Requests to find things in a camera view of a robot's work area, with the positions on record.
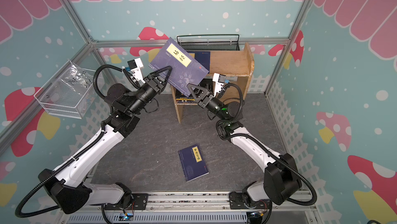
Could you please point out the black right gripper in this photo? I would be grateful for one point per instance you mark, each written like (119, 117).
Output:
(204, 98)

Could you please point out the black wire mesh basket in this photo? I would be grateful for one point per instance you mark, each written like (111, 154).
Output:
(221, 42)

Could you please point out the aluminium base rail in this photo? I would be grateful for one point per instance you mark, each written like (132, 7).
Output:
(193, 208)

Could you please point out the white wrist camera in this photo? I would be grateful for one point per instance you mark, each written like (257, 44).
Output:
(135, 68)
(219, 80)

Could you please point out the yellow cover book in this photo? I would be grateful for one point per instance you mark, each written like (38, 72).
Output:
(185, 101)

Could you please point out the white wire wall basket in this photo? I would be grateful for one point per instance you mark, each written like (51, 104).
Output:
(48, 96)

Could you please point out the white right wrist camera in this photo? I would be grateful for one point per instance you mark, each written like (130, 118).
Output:
(219, 80)

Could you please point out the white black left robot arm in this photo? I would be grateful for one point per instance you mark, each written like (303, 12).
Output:
(65, 184)

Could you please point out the clear plastic bag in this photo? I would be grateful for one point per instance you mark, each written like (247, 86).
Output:
(77, 89)

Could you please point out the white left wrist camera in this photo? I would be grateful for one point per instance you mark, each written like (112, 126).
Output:
(135, 68)

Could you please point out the wooden two-tier bookshelf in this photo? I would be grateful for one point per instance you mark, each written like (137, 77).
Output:
(230, 63)

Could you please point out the blue book small yellow label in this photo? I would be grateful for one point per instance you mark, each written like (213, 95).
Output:
(203, 57)

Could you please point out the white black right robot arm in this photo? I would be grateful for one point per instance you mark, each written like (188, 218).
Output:
(282, 180)

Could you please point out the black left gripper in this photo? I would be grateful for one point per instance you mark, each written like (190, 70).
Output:
(149, 80)

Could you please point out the navy book yellow label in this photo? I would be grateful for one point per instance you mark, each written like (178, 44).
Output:
(185, 69)
(192, 162)

